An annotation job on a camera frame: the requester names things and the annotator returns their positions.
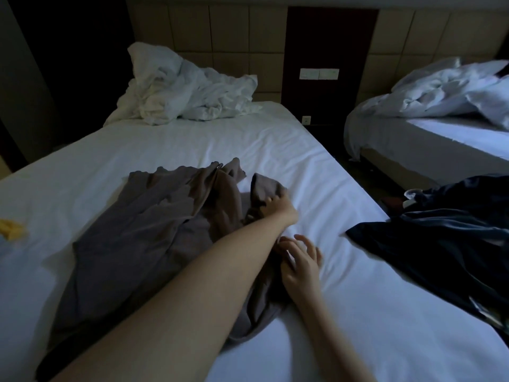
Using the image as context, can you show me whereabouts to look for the dark wooden wall panel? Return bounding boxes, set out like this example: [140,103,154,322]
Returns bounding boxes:
[281,6,379,128]

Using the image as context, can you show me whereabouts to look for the crumpled white duvet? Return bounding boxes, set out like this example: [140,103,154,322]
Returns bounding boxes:
[104,41,263,127]
[344,57,509,162]

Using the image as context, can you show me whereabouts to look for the person's left forearm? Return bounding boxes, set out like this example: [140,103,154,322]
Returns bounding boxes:
[52,214,297,382]

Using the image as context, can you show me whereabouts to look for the person's right hand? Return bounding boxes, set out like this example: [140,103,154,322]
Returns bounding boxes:
[276,234,323,309]

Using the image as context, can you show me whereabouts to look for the beige padded headboard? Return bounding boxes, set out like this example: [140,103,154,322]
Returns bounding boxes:
[363,9,509,97]
[127,1,289,105]

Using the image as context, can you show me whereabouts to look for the bed with white sheet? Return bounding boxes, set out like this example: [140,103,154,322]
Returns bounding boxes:
[344,95,509,188]
[0,101,509,382]

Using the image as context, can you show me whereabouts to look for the person's right forearm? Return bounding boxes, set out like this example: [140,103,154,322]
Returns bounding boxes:
[292,291,378,382]

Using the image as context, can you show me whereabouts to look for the dark navy garment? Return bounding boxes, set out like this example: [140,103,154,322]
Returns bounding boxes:
[345,173,509,335]

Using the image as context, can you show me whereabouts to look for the person's left hand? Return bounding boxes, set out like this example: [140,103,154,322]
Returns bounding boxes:
[262,192,299,228]

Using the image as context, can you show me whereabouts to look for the white pillow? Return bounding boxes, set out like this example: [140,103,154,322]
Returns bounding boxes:
[464,75,509,132]

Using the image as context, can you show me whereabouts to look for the yellow crumpled item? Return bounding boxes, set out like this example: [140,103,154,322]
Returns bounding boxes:
[0,219,28,240]

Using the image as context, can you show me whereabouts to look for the grey-brown garment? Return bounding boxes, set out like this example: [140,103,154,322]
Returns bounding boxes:
[35,157,297,381]

